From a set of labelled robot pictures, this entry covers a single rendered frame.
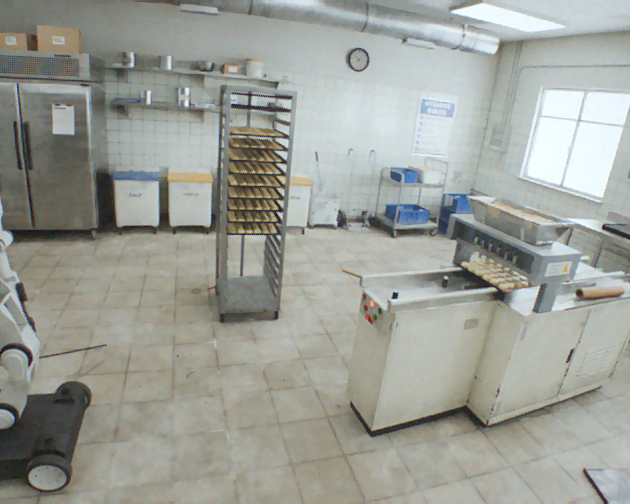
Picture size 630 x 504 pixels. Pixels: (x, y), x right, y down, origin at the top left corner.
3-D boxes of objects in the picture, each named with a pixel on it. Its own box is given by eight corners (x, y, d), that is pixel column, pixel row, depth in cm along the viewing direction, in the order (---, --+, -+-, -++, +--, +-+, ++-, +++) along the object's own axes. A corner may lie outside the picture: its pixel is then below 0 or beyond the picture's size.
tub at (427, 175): (422, 178, 633) (424, 165, 626) (441, 184, 596) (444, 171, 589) (404, 177, 618) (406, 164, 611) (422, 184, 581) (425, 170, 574)
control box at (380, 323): (363, 310, 227) (367, 288, 222) (386, 333, 207) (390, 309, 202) (358, 311, 226) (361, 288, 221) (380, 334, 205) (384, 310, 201)
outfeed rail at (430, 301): (618, 278, 277) (621, 270, 274) (622, 280, 274) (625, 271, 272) (385, 310, 200) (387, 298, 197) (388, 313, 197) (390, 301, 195)
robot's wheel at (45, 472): (28, 494, 171) (19, 464, 164) (31, 485, 175) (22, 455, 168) (74, 490, 177) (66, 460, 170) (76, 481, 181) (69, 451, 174)
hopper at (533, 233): (494, 217, 262) (499, 196, 258) (567, 247, 215) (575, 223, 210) (461, 217, 251) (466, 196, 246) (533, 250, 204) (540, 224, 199)
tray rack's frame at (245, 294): (281, 319, 339) (299, 91, 277) (218, 322, 324) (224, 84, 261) (267, 285, 396) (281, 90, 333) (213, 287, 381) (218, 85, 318)
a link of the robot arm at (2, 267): (-9, 278, 177) (-23, 240, 169) (-1, 268, 186) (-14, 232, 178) (14, 275, 180) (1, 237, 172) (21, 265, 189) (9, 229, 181)
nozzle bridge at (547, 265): (476, 260, 282) (488, 214, 270) (563, 309, 220) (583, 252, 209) (439, 263, 269) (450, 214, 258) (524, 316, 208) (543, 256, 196)
